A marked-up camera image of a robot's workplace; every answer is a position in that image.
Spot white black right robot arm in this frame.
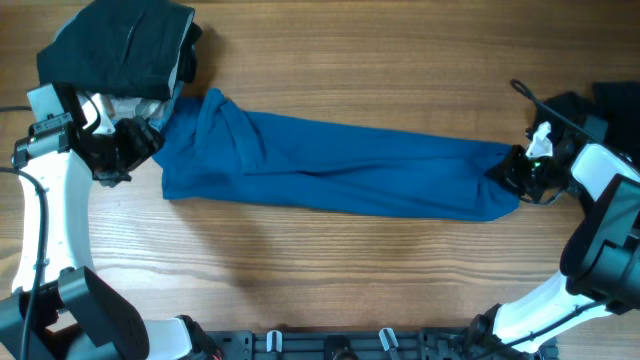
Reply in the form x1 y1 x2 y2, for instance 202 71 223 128
463 144 639 359

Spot folded light blue jeans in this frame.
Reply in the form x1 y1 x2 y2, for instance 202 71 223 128
148 81 184 131

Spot folded black garment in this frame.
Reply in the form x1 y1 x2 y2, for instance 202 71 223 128
37 0 202 101

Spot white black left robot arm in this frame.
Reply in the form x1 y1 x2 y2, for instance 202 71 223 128
1 115 215 359

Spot blue polo shirt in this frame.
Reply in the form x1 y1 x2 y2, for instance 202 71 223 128
154 89 520 221

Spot black garment at right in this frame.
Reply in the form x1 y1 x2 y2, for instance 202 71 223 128
543 81 639 167

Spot folded grey garment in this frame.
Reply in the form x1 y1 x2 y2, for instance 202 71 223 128
106 96 165 121

